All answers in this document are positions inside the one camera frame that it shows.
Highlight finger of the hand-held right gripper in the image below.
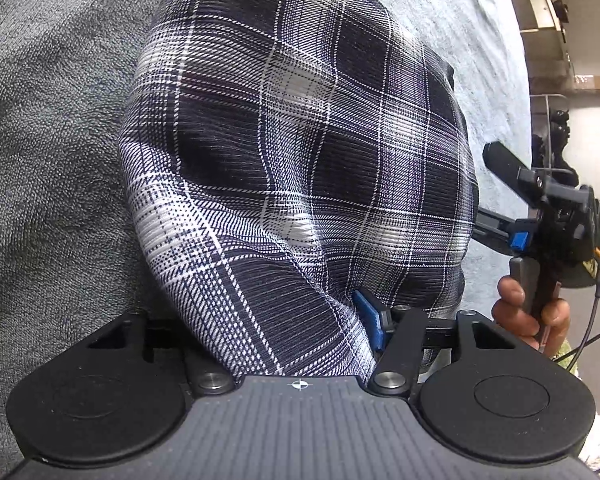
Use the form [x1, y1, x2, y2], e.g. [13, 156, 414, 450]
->
[482, 142, 531, 183]
[472, 211, 529, 256]

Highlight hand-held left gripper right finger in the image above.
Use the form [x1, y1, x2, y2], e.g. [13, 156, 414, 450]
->
[352, 290, 523, 396]

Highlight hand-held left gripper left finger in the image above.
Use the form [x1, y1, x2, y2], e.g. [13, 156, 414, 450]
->
[87, 310, 236, 396]

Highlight black white plaid pants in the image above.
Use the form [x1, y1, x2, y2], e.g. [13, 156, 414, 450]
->
[117, 0, 481, 378]

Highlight person's right hand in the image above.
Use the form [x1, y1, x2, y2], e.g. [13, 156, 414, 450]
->
[492, 277, 571, 357]

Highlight black lumpy object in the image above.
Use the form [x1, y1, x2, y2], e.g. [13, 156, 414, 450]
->
[531, 109, 579, 188]

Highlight beige shelf unit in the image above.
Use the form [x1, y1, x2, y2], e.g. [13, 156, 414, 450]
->
[502, 0, 600, 76]

